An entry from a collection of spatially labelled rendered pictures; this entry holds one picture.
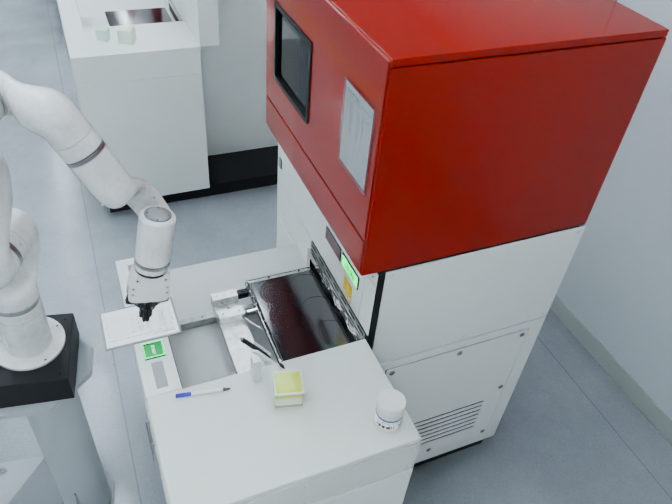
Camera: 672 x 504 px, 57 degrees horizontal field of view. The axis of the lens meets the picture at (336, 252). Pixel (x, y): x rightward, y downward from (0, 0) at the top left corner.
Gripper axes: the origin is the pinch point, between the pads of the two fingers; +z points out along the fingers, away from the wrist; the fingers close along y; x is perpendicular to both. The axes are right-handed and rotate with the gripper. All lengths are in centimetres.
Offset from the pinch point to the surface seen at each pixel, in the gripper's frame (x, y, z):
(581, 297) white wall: -31, -221, 46
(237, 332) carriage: -5.9, -29.8, 17.8
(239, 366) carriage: 6.8, -26.8, 18.4
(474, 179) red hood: 15, -72, -52
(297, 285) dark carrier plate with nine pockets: -18, -52, 11
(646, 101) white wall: -43, -200, -53
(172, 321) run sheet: -8.7, -10.2, 13.4
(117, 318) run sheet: -14.8, 3.9, 16.3
